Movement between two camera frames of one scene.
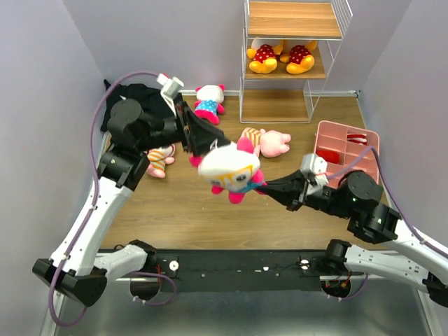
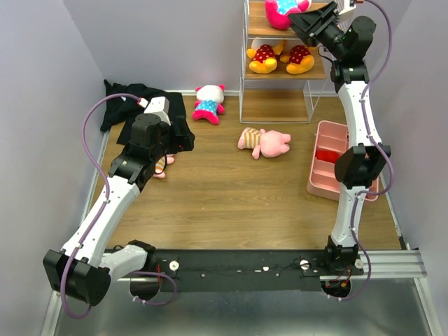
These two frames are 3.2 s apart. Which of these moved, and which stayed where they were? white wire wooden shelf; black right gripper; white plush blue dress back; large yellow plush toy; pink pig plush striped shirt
Moved: black right gripper
Stayed: white plush blue dress back; large yellow plush toy; pink pig plush striped shirt; white wire wooden shelf
